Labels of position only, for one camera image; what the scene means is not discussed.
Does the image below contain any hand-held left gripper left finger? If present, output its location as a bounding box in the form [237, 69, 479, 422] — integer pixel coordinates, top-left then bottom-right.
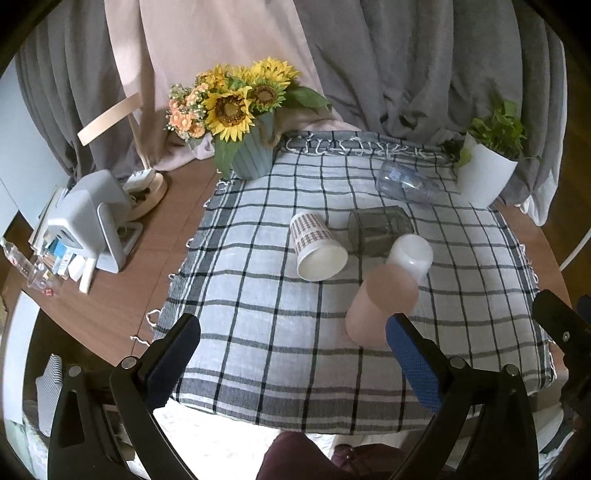
[47, 313, 201, 480]

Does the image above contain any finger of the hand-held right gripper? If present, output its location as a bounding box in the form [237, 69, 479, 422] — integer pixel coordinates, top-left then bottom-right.
[532, 289, 591, 357]

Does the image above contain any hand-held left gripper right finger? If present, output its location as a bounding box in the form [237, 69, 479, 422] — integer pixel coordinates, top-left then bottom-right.
[385, 313, 540, 480]

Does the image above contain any pink cup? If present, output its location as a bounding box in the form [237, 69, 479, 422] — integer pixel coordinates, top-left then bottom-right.
[345, 264, 419, 348]

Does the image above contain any white cup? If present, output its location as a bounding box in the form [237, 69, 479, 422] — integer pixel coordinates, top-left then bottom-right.
[385, 234, 434, 283]

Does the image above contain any dark grey transparent cup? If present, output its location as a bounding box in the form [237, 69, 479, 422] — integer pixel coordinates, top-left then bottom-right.
[347, 206, 415, 258]

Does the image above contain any patterned paper cup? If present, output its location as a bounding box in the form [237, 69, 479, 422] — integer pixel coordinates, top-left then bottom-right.
[289, 211, 349, 282]

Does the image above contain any clear plastic cup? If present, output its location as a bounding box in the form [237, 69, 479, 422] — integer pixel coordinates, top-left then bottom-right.
[375, 159, 441, 204]

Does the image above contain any checked grey white cloth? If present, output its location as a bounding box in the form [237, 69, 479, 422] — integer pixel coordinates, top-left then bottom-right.
[130, 130, 557, 435]

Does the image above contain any grey striped cloth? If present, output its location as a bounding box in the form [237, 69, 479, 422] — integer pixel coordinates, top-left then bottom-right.
[36, 354, 64, 437]

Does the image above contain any person's maroon trouser leg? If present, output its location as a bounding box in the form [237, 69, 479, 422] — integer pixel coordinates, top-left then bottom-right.
[256, 431, 419, 480]

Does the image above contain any stack of books and papers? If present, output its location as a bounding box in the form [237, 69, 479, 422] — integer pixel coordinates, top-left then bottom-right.
[28, 187, 99, 294]

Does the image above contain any white plant pot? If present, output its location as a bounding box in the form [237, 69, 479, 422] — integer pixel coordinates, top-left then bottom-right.
[456, 131, 519, 208]

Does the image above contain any white desktop device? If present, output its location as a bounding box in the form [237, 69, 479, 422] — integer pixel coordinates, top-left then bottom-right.
[46, 170, 144, 274]

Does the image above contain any clear plastic bottle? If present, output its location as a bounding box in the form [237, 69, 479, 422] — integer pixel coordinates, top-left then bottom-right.
[0, 237, 63, 297]

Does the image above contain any green leafy plant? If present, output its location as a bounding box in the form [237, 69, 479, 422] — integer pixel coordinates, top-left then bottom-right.
[442, 99, 542, 169]

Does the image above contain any teal ribbed vase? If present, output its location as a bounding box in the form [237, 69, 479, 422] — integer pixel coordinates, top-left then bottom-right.
[229, 113, 275, 181]

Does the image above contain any sunflower bouquet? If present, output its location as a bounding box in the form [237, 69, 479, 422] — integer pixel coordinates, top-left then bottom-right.
[166, 56, 332, 175]

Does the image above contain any grey curtain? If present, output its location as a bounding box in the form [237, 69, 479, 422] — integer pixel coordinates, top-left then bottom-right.
[14, 0, 155, 182]
[293, 0, 570, 227]

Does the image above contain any pink curtain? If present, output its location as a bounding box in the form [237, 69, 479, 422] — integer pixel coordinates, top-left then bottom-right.
[104, 0, 362, 172]

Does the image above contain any white chair frame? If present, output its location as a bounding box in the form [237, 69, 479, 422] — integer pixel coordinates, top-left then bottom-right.
[556, 225, 591, 271]

